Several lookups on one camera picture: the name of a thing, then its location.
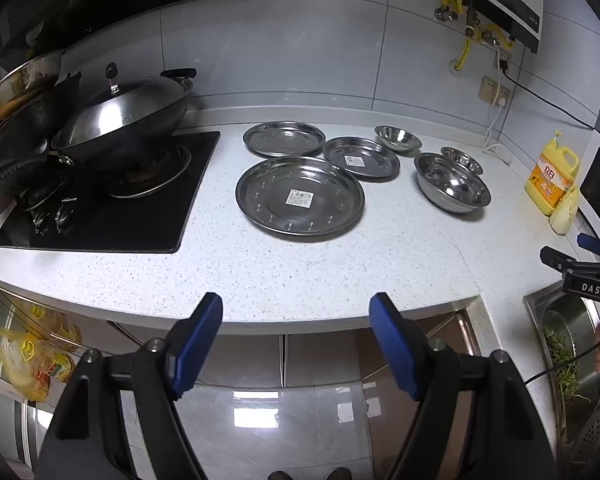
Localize steel wok lid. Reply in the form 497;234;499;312
59;62;193;150

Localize plastic bag with oil bottle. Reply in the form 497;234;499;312
0;327;76;403

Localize small steel bowl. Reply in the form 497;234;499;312
440;146;484;176

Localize medium steel plate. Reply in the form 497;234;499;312
243;121;327;158

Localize perforated steel strainer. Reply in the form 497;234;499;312
565;400;600;466

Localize beige wall socket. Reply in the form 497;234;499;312
478;76;512;107

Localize large steel plate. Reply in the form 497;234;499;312
235;156;366;242

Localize steel wok with black handle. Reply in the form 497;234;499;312
0;67;198;196

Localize yellow gas hose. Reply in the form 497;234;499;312
455;30;477;72

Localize green vegetables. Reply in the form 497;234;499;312
542;325;588;406

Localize small steel plate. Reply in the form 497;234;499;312
322;136;401;182

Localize white power cable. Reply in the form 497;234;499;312
482;97;512;162

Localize medium steel bowl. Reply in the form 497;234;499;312
374;125;422;154

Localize yellow dish soap bottle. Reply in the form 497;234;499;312
525;130;581;217

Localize large steel bowl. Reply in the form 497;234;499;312
413;152;492;216

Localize black pot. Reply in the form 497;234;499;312
0;72;83;161

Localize napa cabbage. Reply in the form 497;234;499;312
550;187;581;235

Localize steel basin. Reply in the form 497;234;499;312
0;50;66;121

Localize black power cable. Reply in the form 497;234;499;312
500;62;600;135

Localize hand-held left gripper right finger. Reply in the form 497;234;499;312
369;292;558;480

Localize black gas stove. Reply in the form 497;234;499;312
0;131;222;255

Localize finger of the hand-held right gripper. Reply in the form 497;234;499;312
539;246;583;275
576;232;600;262

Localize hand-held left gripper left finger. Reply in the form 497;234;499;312
32;291;224;480

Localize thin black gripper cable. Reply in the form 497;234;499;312
524;310;600;384

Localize steel sink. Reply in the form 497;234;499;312
523;282;600;466

